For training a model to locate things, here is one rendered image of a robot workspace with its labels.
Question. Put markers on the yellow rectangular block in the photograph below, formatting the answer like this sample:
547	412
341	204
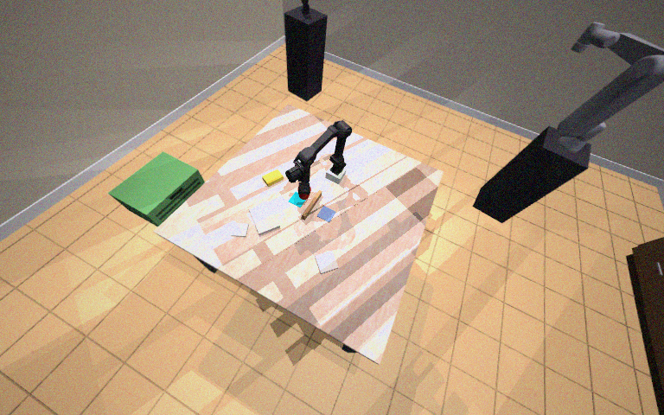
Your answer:
273	177

